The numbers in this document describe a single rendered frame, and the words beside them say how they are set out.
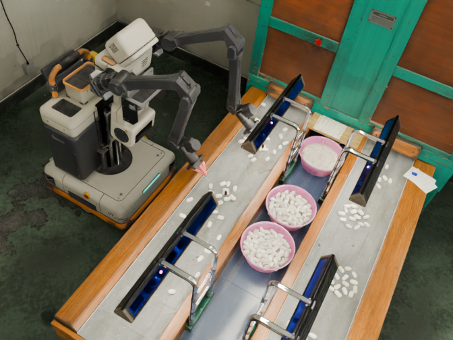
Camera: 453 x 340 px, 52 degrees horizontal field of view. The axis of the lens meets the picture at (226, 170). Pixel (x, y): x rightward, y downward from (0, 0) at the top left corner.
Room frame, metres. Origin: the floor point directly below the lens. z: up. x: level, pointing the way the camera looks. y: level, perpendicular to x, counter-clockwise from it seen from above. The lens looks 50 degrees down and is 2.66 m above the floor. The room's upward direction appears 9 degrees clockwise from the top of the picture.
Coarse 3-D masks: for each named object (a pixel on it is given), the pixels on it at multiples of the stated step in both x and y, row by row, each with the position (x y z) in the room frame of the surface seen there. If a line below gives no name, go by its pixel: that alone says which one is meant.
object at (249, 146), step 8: (296, 80) 2.02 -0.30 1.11; (288, 88) 1.96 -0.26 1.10; (296, 88) 1.99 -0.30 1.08; (288, 96) 1.90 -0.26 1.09; (296, 96) 1.96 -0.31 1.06; (280, 104) 1.82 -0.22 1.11; (288, 104) 1.87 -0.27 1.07; (272, 112) 1.74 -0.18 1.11; (280, 112) 1.79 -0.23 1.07; (264, 120) 1.67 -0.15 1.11; (272, 120) 1.71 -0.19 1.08; (256, 128) 1.63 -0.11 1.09; (264, 128) 1.63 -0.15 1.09; (272, 128) 1.68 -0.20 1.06; (248, 136) 1.59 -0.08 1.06; (256, 136) 1.56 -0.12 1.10; (264, 136) 1.61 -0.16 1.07; (248, 144) 1.51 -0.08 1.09; (256, 144) 1.53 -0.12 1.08
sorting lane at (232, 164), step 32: (288, 128) 2.04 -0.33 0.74; (224, 160) 1.70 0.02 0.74; (256, 160) 1.74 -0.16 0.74; (192, 192) 1.44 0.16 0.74; (256, 192) 1.51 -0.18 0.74; (224, 224) 1.28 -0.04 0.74; (192, 256) 1.07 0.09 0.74; (128, 288) 0.86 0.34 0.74; (160, 288) 0.89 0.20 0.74; (96, 320) 0.70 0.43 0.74; (160, 320) 0.75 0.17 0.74
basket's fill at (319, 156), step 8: (312, 144) 1.95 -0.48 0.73; (320, 144) 1.96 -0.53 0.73; (304, 152) 1.86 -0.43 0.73; (312, 152) 1.88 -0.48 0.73; (320, 152) 1.89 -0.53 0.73; (328, 152) 1.89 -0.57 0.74; (312, 160) 1.82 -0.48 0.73; (320, 160) 1.83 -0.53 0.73; (328, 160) 1.84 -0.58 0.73; (336, 160) 1.85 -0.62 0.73; (320, 168) 1.77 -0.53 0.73; (328, 168) 1.78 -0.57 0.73
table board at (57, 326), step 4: (56, 320) 0.67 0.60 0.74; (52, 324) 0.66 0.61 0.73; (56, 324) 0.66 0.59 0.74; (60, 324) 0.66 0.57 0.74; (56, 328) 0.65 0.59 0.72; (60, 328) 0.65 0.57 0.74; (64, 328) 0.65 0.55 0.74; (56, 332) 0.66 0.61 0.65; (60, 332) 0.65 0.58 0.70; (64, 332) 0.64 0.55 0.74; (68, 332) 0.64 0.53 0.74; (72, 332) 0.64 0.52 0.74; (60, 336) 0.65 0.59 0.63; (64, 336) 0.65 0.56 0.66; (68, 336) 0.63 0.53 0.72; (72, 336) 0.62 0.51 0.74; (76, 336) 0.63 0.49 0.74; (80, 336) 0.63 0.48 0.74
